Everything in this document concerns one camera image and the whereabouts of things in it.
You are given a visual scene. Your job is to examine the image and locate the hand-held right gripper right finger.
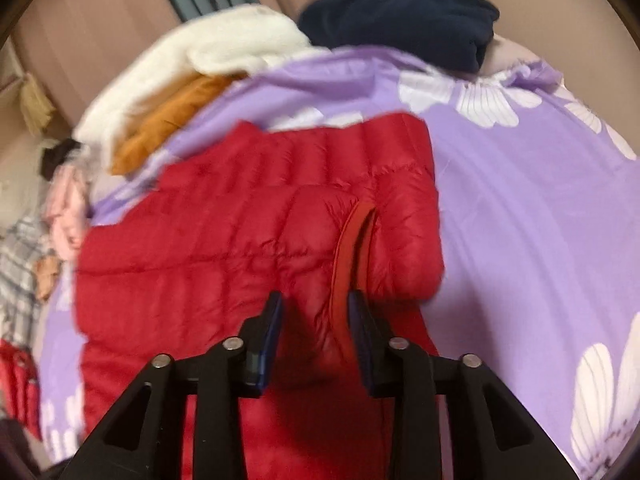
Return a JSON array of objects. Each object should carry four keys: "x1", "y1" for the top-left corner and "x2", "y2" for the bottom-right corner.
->
[{"x1": 347, "y1": 290, "x2": 583, "y2": 480}]

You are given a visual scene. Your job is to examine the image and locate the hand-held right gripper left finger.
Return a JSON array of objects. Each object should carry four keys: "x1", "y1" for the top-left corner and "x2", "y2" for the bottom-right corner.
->
[{"x1": 60, "y1": 290, "x2": 286, "y2": 480}]

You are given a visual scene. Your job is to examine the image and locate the red down jacket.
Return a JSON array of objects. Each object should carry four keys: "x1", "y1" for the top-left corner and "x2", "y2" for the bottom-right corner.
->
[{"x1": 74, "y1": 112, "x2": 446, "y2": 480}]

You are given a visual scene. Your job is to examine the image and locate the purple floral bed sheet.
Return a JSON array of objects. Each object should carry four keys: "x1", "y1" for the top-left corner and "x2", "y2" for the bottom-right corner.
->
[{"x1": 37, "y1": 45, "x2": 640, "y2": 480}]

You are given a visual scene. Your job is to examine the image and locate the small orange-brown cloth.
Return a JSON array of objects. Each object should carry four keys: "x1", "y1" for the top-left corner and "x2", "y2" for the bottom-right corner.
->
[{"x1": 35, "y1": 255, "x2": 61, "y2": 301}]

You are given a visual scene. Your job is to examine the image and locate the pink garment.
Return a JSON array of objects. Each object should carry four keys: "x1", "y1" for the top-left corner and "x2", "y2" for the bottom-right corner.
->
[{"x1": 44, "y1": 162, "x2": 93, "y2": 261}]

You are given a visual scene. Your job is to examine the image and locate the orange garment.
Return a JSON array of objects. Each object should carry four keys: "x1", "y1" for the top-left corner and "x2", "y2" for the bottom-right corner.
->
[{"x1": 111, "y1": 74, "x2": 246, "y2": 176}]

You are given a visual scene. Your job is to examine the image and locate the red cloth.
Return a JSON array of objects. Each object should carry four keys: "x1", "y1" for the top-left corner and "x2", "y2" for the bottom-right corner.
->
[{"x1": 0, "y1": 337, "x2": 43, "y2": 441}]

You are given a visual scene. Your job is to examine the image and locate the grey plaid cloth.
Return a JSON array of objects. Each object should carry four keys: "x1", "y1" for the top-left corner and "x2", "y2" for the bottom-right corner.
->
[{"x1": 0, "y1": 215, "x2": 56, "y2": 351}]

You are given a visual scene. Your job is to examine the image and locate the dark cloth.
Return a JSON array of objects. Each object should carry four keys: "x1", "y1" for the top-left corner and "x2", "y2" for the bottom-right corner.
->
[{"x1": 40, "y1": 139, "x2": 83, "y2": 181}]

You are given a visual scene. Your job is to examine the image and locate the white fleece garment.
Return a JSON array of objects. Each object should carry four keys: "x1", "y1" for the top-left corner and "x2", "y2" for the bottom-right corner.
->
[{"x1": 75, "y1": 4, "x2": 313, "y2": 161}]

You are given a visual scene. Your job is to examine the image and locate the navy fleece garment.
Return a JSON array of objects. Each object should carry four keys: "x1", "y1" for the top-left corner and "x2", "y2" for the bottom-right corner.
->
[{"x1": 298, "y1": 0, "x2": 501, "y2": 75}]

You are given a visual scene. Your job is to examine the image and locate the tan tassel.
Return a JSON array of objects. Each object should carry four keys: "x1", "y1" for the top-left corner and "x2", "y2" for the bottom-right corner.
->
[{"x1": 20, "y1": 72, "x2": 56, "y2": 136}]

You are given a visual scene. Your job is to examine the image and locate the beige curtain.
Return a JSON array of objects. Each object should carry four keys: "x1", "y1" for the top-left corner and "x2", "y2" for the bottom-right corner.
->
[{"x1": 0, "y1": 0, "x2": 640, "y2": 161}]

